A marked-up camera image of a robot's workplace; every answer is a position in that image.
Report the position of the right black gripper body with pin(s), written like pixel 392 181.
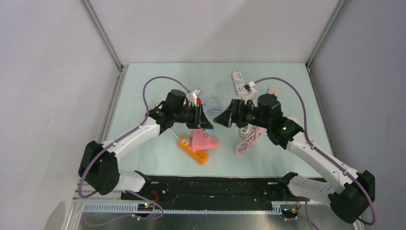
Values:
pixel 247 115

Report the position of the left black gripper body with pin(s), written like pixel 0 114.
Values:
pixel 191 116

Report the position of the pink triangular power strip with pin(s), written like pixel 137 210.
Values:
pixel 202 140

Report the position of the pink power strip with cable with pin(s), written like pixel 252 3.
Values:
pixel 250 134

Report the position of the white power strip with cable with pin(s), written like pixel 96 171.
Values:
pixel 239 82

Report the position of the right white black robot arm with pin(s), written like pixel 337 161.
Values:
pixel 346 191

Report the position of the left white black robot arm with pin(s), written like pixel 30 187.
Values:
pixel 99 167

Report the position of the orange power strip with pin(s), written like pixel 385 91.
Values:
pixel 199 156

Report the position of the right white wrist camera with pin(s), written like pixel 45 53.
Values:
pixel 250 88

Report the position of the aluminium frame rail front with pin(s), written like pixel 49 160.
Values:
pixel 95 193

